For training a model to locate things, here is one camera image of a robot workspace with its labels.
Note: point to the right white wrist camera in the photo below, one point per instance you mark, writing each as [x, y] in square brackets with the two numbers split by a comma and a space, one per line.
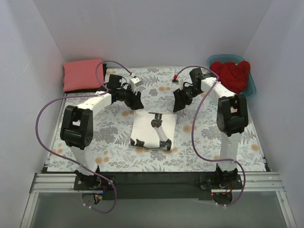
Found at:
[179, 82]

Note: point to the white t shirt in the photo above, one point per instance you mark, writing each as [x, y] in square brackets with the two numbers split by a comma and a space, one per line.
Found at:
[153, 130]

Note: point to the aluminium frame rail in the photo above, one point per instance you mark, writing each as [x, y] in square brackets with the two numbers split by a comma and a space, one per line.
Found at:
[255, 182]

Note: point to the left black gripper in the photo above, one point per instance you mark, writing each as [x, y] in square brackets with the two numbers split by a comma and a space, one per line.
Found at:
[131, 99]

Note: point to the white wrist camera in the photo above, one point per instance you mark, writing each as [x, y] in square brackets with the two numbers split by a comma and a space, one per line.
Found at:
[179, 82]
[135, 82]

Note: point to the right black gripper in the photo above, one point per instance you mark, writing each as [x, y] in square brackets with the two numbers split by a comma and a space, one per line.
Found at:
[182, 97]

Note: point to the red crumpled t shirt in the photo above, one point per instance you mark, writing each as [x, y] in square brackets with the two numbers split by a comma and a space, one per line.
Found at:
[232, 76]

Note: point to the floral table mat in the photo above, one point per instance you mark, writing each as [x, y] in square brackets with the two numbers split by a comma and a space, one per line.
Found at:
[197, 137]

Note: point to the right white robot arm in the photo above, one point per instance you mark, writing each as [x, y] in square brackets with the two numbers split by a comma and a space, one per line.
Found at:
[232, 118]

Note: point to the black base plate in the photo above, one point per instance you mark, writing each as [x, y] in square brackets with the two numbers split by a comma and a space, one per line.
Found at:
[164, 185]

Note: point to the teal plastic basket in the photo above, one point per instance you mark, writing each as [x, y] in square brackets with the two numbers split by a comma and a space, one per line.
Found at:
[250, 89]

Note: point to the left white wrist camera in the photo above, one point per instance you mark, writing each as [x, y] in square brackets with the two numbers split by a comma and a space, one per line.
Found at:
[135, 82]

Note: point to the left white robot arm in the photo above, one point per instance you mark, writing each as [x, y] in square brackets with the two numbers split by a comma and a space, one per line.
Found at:
[77, 129]

